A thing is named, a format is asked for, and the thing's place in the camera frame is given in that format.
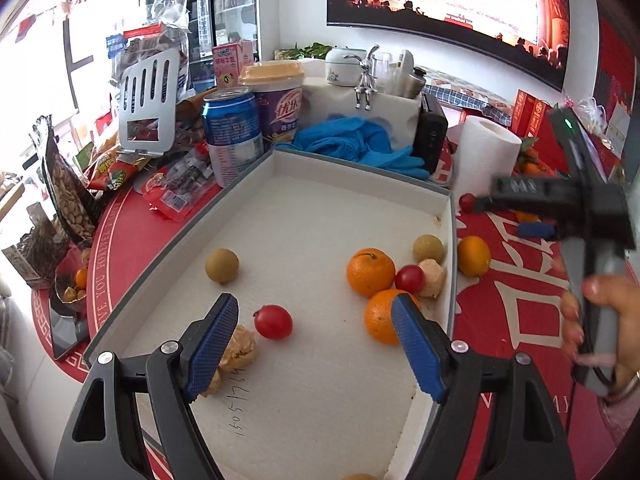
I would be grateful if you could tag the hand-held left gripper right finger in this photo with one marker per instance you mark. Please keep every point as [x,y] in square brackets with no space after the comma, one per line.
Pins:
[417,345]

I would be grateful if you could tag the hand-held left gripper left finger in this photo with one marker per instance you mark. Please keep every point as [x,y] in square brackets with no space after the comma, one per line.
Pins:
[212,340]

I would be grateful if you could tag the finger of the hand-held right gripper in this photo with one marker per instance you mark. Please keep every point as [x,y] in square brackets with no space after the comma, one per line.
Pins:
[510,204]
[537,231]

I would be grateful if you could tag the tan lumpy peeled fruit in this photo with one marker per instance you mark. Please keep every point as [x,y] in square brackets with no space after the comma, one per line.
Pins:
[434,280]
[245,350]

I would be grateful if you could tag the red cherry tomato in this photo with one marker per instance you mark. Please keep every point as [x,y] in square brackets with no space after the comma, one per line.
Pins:
[410,279]
[467,202]
[273,321]

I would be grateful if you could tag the brown longan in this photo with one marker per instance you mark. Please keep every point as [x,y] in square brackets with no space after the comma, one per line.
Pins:
[221,266]
[428,248]

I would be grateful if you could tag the grey shallow cardboard box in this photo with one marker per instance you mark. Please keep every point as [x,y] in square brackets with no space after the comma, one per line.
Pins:
[310,220]

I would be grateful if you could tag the glossy bowl of small fruits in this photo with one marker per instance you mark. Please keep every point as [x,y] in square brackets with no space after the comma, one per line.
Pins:
[75,280]

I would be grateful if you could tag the person's right hand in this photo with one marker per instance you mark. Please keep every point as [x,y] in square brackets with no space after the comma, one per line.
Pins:
[627,300]

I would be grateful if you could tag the pile of leafy oranges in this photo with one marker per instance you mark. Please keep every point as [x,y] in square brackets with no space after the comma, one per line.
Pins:
[532,160]

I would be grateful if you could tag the white paper towel roll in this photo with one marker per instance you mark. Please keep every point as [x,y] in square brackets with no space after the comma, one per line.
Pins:
[485,155]

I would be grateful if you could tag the plastic wrapped gift basket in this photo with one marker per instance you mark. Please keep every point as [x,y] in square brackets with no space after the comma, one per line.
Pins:
[597,120]

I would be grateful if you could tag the stack of red gift boxes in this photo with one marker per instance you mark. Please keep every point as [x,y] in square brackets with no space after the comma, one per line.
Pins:
[532,112]

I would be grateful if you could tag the black box device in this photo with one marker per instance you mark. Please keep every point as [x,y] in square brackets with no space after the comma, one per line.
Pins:
[430,135]

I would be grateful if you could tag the checked cloth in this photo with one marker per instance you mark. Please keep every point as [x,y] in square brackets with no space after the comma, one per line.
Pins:
[470,92]

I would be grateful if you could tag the black flat tray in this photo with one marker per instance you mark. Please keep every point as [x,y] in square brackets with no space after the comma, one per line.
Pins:
[67,335]

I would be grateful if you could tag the steel thermos bottle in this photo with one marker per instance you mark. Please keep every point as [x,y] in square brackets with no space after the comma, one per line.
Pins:
[415,85]

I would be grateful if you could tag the blue rubber gloves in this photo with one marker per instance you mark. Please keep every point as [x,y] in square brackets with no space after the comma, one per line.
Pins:
[360,140]

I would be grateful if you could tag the white plastic bottle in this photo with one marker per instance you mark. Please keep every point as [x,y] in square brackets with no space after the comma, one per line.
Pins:
[405,70]

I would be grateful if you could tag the clear glass cup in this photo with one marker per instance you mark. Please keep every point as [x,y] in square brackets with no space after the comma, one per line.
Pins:
[385,72]

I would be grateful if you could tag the silver figurine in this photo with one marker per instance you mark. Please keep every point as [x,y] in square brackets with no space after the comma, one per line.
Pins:
[365,85]

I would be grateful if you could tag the green and red snack packet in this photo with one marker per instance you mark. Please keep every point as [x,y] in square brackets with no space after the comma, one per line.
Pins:
[115,175]

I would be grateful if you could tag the dark snack bag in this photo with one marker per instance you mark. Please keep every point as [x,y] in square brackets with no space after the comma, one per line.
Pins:
[35,255]

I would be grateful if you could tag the bag of pistachios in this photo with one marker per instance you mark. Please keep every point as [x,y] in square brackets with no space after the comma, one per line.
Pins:
[70,195]

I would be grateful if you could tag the blue drink can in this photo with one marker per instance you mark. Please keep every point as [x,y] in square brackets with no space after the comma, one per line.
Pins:
[232,135]

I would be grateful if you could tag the white lidded pot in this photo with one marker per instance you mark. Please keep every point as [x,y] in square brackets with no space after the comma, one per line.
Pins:
[342,67]

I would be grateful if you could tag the silver slotted spatula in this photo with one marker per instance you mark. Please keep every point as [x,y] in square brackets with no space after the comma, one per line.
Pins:
[147,105]

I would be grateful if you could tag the purple cup with yellow lid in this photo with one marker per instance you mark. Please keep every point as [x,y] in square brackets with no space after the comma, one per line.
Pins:
[280,105]

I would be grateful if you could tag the green potted plant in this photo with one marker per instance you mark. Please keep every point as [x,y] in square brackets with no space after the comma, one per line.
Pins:
[305,51]

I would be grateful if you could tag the pink milk carton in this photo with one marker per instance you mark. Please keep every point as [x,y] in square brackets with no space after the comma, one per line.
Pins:
[232,62]

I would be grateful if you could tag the clear printed snack bag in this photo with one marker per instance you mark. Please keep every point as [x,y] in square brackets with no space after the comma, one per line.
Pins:
[150,45]

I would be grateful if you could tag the glass door cabinet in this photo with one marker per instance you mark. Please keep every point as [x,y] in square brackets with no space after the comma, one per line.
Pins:
[225,5]

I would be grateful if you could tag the wall television screen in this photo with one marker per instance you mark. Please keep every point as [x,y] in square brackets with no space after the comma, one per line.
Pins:
[450,0]

